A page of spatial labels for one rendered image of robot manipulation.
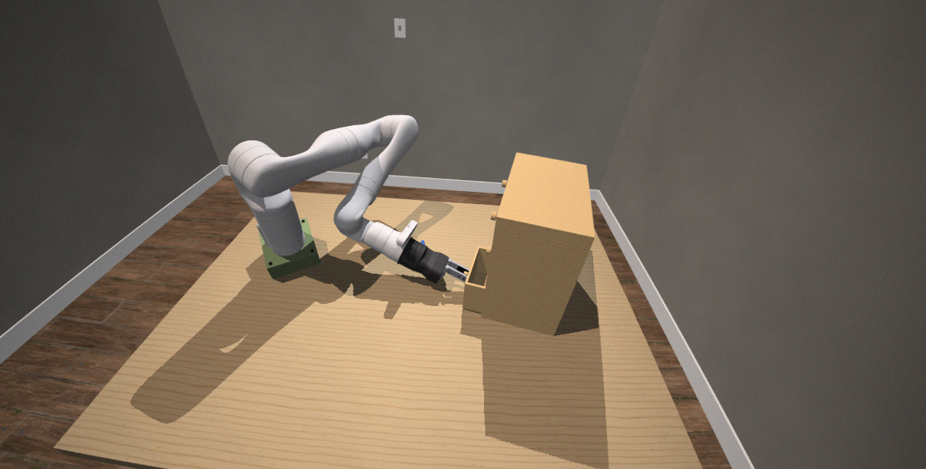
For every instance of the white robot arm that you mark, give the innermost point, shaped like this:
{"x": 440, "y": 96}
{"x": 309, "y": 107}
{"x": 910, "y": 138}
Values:
{"x": 263, "y": 173}

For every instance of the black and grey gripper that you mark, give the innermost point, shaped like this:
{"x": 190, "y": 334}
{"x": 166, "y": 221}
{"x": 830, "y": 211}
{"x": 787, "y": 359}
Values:
{"x": 403, "y": 249}

